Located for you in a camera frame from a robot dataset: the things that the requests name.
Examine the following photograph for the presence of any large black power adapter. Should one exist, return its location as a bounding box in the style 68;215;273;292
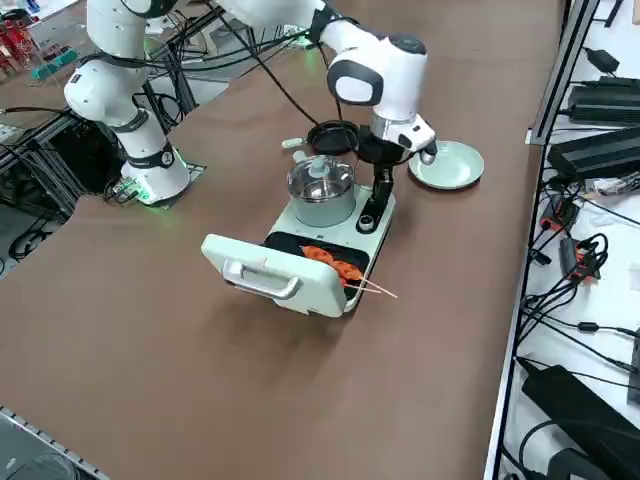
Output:
519;363;640;480

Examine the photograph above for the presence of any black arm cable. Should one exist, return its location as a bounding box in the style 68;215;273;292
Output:
247;47;324;127

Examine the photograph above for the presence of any small black power adapter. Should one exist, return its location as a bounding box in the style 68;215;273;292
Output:
583;47;622;75

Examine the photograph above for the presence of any steel pot with green handle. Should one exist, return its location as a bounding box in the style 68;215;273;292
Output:
286;149;357;227

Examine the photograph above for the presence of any chicken wing skewer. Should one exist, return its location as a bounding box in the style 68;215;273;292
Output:
298;244;400;300

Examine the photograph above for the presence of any black and red power strip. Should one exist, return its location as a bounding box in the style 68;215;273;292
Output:
539;194;582;232

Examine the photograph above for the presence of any black and orange power strip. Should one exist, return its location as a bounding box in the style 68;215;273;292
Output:
563;238;602;282

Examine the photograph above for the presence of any red sausage skewer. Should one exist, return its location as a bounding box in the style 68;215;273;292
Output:
339;277;384;294

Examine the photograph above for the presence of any small black frying pan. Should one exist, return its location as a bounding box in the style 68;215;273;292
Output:
281;119;362;156

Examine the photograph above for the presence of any glass lid with green knob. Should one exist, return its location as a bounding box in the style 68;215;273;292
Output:
287;155;356;201

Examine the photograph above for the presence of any pale green plate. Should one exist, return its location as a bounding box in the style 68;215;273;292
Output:
407;139;486;191

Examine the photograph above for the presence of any grey aluminium post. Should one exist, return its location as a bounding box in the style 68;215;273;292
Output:
528;0;601;146

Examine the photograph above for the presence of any black grill plate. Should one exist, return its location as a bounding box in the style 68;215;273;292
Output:
262;232;374;309

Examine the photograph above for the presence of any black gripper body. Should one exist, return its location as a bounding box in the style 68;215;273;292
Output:
358;130;409;171

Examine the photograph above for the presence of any ridged dark power adapter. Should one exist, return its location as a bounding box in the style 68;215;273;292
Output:
547;127;640;182

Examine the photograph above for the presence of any flat black power brick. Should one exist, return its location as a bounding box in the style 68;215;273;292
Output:
567;74;640;127

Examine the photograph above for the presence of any aluminium edge rail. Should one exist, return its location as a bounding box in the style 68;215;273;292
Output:
0;403;112;480

